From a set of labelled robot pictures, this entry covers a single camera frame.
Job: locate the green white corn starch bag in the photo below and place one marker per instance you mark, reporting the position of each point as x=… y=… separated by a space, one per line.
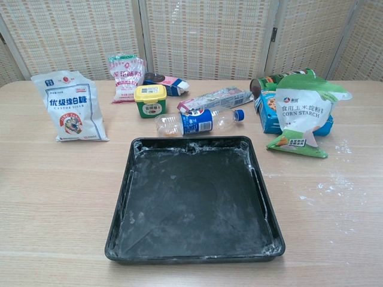
x=299 y=113

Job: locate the black baking tray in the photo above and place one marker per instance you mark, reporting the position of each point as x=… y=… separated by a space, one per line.
x=194 y=203

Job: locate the pink white snack bag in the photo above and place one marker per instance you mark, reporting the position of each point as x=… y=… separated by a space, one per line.
x=127 y=80

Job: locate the white castor sugar bag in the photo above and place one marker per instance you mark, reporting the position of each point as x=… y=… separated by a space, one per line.
x=71 y=104

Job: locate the clear blue label bottle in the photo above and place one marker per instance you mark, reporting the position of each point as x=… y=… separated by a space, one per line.
x=194 y=121

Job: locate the long floral carton box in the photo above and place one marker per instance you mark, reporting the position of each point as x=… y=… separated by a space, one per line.
x=215 y=100

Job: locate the yellow lid green tub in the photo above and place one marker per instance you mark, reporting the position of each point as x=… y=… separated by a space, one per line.
x=150 y=101

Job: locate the blue pink cookie pack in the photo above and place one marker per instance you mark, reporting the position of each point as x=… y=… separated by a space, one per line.
x=167 y=83

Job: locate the blue chocolate cookie box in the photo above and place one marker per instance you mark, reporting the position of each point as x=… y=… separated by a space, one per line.
x=267 y=112

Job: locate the green chips can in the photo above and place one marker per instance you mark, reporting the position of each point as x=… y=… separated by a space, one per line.
x=263 y=83

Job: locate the woven folding screen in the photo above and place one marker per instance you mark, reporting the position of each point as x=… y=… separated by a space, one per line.
x=203 y=36

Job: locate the black screen hinge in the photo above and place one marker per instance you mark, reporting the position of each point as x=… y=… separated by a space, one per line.
x=275 y=33

